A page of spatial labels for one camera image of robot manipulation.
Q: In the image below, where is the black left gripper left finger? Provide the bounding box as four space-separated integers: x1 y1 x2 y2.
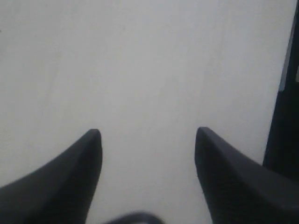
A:
0 129 102 224

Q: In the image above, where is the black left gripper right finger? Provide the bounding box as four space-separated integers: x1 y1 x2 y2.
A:
194 127 299 224

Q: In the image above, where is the dark vertical post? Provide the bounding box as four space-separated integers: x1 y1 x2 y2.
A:
263 6 299 180

